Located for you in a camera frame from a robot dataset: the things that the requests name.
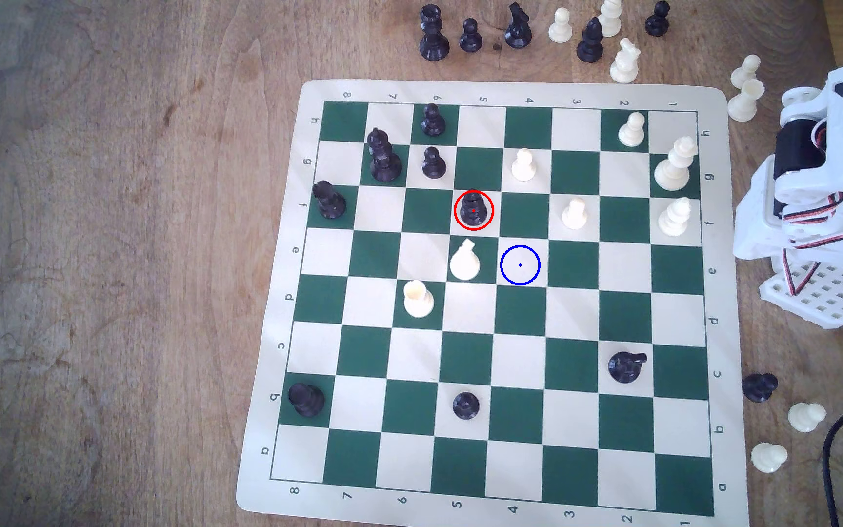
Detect white chess rook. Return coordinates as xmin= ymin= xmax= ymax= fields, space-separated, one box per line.
xmin=402 ymin=280 xmax=436 ymax=319

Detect white chess knight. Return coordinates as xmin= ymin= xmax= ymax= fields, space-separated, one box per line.
xmin=449 ymin=239 xmax=482 ymax=282
xmin=609 ymin=38 xmax=642 ymax=84

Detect black chess rook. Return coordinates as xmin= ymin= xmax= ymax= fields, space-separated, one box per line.
xmin=287 ymin=384 xmax=325 ymax=419
xmin=313 ymin=181 xmax=348 ymax=221

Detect black chess queen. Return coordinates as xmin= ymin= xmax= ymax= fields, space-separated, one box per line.
xmin=419 ymin=3 xmax=451 ymax=61

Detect black chess knight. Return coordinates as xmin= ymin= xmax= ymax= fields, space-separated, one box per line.
xmin=607 ymin=351 xmax=648 ymax=385
xmin=505 ymin=1 xmax=534 ymax=50

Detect white chess king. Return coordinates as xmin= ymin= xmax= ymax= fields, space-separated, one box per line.
xmin=653 ymin=136 xmax=698 ymax=193

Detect black chess bishop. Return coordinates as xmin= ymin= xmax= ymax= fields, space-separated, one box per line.
xmin=577 ymin=17 xmax=604 ymax=64

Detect green and cream chessboard mat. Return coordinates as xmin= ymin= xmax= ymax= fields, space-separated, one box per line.
xmin=236 ymin=79 xmax=750 ymax=527

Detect white rook off right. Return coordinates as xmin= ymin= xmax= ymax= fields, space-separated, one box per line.
xmin=727 ymin=78 xmax=765 ymax=123

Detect red black white servo wires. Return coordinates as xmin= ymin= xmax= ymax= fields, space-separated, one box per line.
xmin=779 ymin=190 xmax=843 ymax=297

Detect white perforated base plate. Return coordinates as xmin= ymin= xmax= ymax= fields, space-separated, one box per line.
xmin=760 ymin=252 xmax=843 ymax=330

